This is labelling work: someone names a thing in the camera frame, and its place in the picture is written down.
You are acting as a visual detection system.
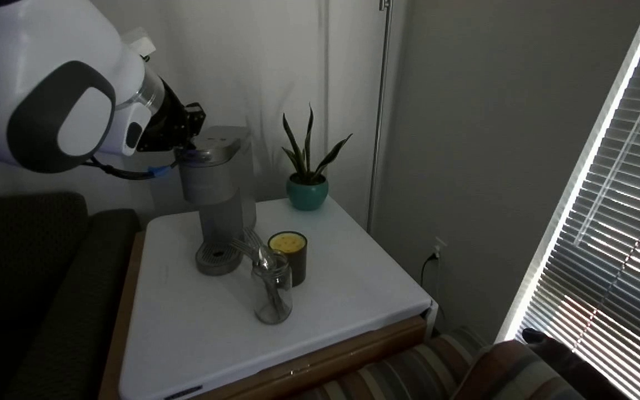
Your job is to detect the yellow candle in dark glass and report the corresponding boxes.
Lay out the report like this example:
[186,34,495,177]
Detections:
[267,229,311,289]

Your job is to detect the striped fabric sofa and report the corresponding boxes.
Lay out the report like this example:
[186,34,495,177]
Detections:
[288,329,632,400]

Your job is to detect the white wall outlet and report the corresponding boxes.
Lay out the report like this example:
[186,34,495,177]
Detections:
[426,234,449,267]

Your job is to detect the teal plant pot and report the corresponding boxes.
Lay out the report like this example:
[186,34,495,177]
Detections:
[285,174,331,213]

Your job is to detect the white wall conduit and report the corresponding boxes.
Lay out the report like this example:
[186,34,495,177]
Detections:
[365,0,396,234]

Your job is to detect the window blinds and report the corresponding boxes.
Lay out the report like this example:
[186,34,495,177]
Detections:
[494,0,640,400]

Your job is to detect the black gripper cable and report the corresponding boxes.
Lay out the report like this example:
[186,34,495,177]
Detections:
[85,148,181,182]

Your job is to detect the snake plant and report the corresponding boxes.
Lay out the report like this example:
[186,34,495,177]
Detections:
[280,107,356,186]

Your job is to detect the grey pod coffee maker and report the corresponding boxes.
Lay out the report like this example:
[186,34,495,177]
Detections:
[172,124,257,278]

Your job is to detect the black plugged wall cable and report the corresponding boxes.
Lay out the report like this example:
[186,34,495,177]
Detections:
[415,252,441,294]

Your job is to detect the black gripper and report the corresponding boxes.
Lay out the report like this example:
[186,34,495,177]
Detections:
[135,78,209,156]

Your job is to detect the clear glass jar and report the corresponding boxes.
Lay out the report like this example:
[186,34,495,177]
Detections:
[248,243,296,327]

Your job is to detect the dark fabric couch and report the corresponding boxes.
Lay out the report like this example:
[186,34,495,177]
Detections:
[0,188,144,400]

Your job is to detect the wooden side table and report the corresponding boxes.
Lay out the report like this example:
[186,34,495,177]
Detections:
[96,229,430,400]

